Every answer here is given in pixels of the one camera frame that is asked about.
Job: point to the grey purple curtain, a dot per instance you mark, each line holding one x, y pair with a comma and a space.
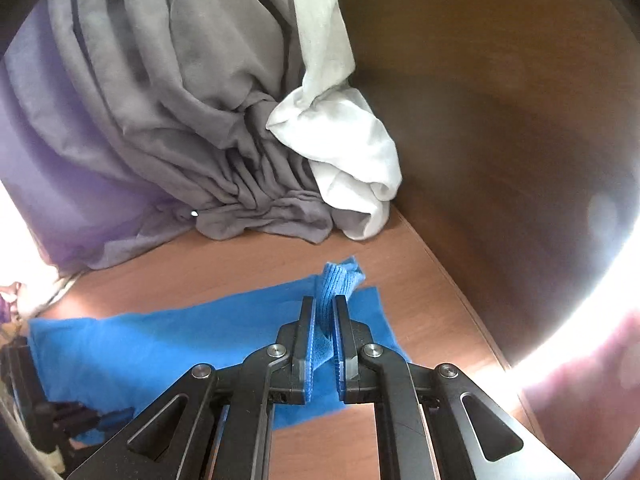
150, 110

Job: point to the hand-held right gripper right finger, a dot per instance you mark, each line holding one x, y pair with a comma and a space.
345, 360

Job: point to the blue pants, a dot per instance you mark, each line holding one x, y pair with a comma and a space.
175, 340

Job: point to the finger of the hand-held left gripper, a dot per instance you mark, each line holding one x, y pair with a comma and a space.
85, 417

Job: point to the white curtain lining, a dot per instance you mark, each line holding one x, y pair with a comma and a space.
345, 135

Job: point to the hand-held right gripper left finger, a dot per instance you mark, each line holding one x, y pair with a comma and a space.
302, 360

